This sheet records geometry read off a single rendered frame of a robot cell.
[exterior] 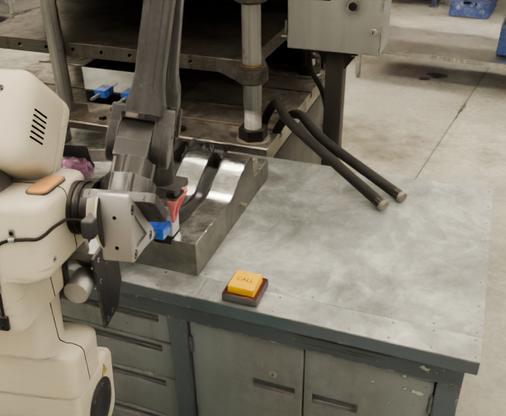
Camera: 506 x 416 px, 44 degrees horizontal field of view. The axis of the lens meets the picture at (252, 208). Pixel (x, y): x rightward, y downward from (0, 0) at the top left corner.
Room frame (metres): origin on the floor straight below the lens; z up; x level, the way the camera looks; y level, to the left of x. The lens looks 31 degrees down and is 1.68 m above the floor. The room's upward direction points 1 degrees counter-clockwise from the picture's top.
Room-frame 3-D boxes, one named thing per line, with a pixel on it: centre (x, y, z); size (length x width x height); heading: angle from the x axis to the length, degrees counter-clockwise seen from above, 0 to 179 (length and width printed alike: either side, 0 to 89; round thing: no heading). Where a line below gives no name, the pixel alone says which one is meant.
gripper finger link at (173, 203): (1.19, 0.19, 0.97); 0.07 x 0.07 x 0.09; 71
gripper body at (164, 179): (1.19, 0.20, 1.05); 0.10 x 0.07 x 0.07; 71
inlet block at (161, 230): (1.16, 0.21, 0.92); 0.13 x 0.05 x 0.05; 161
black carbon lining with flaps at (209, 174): (1.41, 0.18, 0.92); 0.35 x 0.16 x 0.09; 159
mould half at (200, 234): (1.42, 0.16, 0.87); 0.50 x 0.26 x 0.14; 159
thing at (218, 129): (2.46, 0.41, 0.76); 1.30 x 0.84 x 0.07; 69
